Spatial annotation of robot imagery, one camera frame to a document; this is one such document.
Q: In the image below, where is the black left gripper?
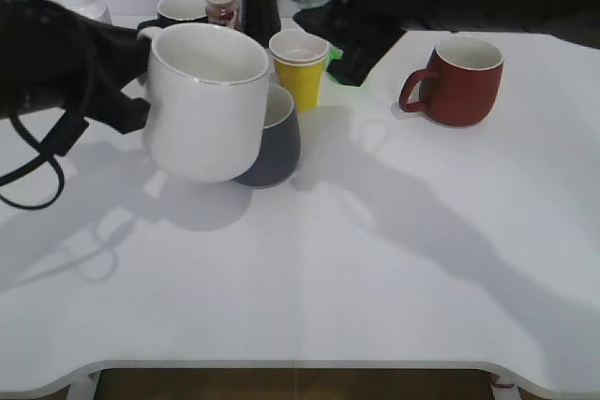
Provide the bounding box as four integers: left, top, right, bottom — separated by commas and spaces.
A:
27, 0, 151, 134

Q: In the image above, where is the white ceramic mug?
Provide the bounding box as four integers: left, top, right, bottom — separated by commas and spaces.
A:
138, 23, 270, 184

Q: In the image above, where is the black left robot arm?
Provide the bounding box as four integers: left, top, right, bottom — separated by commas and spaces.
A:
1, 0, 150, 134

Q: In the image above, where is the black mug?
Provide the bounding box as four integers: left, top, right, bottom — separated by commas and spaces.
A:
137, 0, 208, 32

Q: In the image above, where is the grey ceramic mug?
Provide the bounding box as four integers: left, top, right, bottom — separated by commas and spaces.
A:
234, 84, 301, 188

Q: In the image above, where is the red ceramic mug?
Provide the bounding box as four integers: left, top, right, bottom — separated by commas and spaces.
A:
398, 36, 503, 127

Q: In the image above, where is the white yogurt drink bottle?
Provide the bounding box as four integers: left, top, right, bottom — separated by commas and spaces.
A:
58, 0, 112, 24

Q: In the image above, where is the brown coffee drink bottle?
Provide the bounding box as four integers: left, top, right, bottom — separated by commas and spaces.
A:
205, 0, 242, 31

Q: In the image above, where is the yellow paper cup stack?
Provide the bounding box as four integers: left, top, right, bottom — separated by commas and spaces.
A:
269, 28, 330, 112

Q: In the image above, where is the green soda bottle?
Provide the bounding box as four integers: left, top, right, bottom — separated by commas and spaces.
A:
325, 45, 343, 69

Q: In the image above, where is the white table leg with red part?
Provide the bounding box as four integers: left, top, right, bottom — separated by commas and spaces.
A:
489, 368, 521, 400

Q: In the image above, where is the black cable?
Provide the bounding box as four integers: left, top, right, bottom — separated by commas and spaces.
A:
0, 34, 95, 210

